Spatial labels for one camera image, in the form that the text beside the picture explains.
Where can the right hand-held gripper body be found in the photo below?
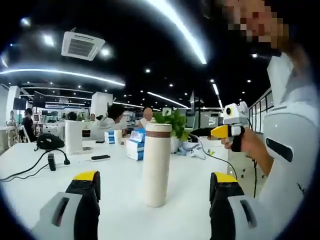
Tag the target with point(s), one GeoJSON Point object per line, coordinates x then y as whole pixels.
{"type": "Point", "coordinates": [235, 115]}

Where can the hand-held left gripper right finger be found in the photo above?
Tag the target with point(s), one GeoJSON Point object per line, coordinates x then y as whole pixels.
{"type": "Point", "coordinates": [225, 215]}

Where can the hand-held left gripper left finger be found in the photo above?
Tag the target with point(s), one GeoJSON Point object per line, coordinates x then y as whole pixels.
{"type": "Point", "coordinates": [75, 215]}

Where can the white cup brown band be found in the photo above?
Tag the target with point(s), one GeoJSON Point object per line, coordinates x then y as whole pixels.
{"type": "Point", "coordinates": [158, 130]}

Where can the cream white water cup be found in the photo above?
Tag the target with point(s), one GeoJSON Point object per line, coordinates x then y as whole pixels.
{"type": "Point", "coordinates": [156, 175]}

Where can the white water dispenser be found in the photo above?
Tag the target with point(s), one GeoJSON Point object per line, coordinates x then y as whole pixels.
{"type": "Point", "coordinates": [73, 137]}

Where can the white paper cup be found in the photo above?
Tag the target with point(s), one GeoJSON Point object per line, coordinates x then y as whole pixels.
{"type": "Point", "coordinates": [118, 137]}

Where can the person's right hand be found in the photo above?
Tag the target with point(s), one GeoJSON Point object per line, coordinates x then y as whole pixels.
{"type": "Point", "coordinates": [250, 145]}

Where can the white game controller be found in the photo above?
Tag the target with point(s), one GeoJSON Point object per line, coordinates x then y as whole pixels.
{"type": "Point", "coordinates": [197, 154]}

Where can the white table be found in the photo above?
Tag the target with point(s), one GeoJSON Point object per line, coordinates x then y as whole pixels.
{"type": "Point", "coordinates": [120, 212]}

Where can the green potted plant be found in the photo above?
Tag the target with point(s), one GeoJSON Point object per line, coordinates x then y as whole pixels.
{"type": "Point", "coordinates": [175, 122]}

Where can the white chest device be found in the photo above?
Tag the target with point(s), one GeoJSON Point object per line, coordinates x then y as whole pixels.
{"type": "Point", "coordinates": [280, 125]}

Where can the black power adapter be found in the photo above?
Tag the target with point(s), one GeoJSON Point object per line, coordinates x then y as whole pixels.
{"type": "Point", "coordinates": [52, 162]}

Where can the operator in white shirt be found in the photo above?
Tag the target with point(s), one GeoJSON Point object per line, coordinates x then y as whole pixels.
{"type": "Point", "coordinates": [282, 82]}

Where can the black oblong case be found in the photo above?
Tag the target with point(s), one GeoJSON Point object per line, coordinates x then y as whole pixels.
{"type": "Point", "coordinates": [100, 157]}

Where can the black bag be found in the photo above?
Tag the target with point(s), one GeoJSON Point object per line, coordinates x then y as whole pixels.
{"type": "Point", "coordinates": [50, 142]}

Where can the small black device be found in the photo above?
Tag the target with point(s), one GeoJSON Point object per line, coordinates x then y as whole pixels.
{"type": "Point", "coordinates": [100, 141]}

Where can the small blue white box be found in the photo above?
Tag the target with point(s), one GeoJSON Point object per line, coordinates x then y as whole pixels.
{"type": "Point", "coordinates": [109, 134]}
{"type": "Point", "coordinates": [109, 140]}

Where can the blue soft tissue pack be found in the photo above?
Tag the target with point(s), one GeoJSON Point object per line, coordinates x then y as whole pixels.
{"type": "Point", "coordinates": [138, 135]}

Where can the ceiling light strip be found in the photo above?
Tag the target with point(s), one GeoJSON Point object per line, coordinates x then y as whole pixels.
{"type": "Point", "coordinates": [62, 73]}
{"type": "Point", "coordinates": [185, 30]}

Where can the black monitor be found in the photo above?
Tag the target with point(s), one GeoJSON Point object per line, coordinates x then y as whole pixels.
{"type": "Point", "coordinates": [20, 103]}
{"type": "Point", "coordinates": [39, 99]}

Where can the ceiling air conditioner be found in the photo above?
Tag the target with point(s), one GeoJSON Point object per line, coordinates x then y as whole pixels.
{"type": "Point", "coordinates": [82, 46]}

